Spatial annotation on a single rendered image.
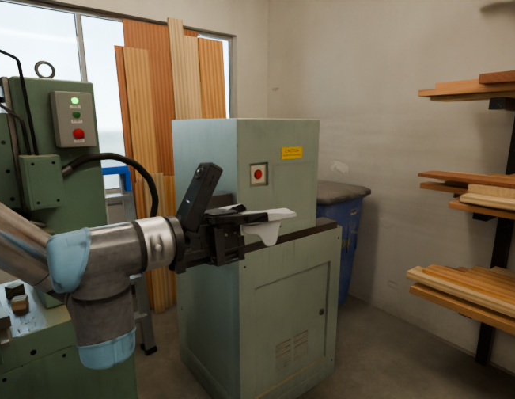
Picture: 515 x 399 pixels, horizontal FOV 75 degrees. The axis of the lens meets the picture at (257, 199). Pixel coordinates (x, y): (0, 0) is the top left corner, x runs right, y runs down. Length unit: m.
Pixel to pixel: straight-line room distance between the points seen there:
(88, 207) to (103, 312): 0.79
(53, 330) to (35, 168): 0.48
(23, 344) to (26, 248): 0.68
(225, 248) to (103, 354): 0.22
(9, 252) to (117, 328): 0.19
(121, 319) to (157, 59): 2.42
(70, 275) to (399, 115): 2.28
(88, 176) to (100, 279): 0.79
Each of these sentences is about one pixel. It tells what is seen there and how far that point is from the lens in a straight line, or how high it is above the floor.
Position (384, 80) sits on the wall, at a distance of 2.58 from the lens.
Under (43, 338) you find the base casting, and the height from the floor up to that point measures 0.77.
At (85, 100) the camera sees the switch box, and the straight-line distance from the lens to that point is 1.17.
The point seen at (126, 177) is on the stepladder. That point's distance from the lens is 2.07.
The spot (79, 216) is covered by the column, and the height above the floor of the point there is 1.09.
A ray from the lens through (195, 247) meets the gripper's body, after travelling 0.54.
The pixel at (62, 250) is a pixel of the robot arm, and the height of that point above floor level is 1.24.
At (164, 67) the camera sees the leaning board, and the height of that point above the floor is 1.80.
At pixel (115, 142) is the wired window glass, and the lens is 2.81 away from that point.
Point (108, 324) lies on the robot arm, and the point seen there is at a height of 1.13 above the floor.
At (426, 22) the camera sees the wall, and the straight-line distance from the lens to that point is 2.51.
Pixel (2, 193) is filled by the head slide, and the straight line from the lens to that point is 1.24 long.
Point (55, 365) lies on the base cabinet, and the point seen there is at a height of 0.67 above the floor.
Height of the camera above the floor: 1.39
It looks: 13 degrees down
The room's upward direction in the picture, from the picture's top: straight up
